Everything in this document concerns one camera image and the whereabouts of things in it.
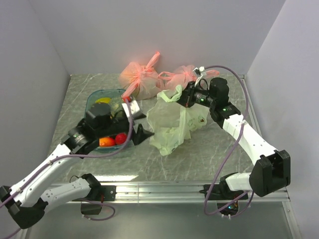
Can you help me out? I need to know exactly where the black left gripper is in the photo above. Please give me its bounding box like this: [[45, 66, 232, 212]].
[[99, 113, 155, 144]]

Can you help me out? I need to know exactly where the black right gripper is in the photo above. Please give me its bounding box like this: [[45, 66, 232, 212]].
[[171, 81, 216, 108]]

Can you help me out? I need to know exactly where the light green plastic bag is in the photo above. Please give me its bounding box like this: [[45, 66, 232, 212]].
[[147, 85, 209, 156]]

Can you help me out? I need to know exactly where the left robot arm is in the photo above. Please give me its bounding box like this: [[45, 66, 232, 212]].
[[0, 100, 154, 229]]

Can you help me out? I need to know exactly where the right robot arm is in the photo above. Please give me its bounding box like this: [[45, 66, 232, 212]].
[[177, 77, 291, 199]]

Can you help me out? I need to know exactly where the right pink tied bag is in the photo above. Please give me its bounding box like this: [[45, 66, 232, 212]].
[[156, 64, 220, 94]]

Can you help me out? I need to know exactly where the pink tied bag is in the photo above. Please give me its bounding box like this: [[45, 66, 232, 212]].
[[118, 51, 164, 100], [156, 64, 220, 94]]

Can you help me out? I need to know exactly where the orange fake mango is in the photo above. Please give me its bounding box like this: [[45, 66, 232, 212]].
[[99, 137, 116, 147]]

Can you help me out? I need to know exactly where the left pink tied bag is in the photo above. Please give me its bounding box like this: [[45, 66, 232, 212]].
[[118, 51, 164, 100]]

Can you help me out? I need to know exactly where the yellow fake starfruit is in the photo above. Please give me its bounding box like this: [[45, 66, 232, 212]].
[[95, 97, 111, 104]]

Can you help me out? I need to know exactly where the teal plastic basket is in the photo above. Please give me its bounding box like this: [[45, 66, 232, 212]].
[[84, 89, 129, 153]]

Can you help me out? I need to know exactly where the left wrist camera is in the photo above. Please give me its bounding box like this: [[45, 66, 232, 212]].
[[122, 99, 141, 118]]

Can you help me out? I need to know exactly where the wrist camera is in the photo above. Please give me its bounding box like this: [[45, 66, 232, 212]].
[[122, 99, 141, 118], [193, 66, 206, 86]]

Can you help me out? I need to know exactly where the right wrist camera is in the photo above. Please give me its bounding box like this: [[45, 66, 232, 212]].
[[193, 66, 206, 86]]

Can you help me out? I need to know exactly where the aluminium mounting rail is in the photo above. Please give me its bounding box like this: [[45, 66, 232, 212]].
[[14, 179, 300, 239]]

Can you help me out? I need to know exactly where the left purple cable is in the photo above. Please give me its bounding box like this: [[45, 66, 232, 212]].
[[0, 97, 134, 237]]

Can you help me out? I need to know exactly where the purple cable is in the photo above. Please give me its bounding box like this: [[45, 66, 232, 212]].
[[0, 97, 134, 237], [203, 65, 250, 217]]

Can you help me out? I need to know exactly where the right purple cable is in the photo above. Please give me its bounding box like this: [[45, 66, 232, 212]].
[[203, 65, 250, 217]]

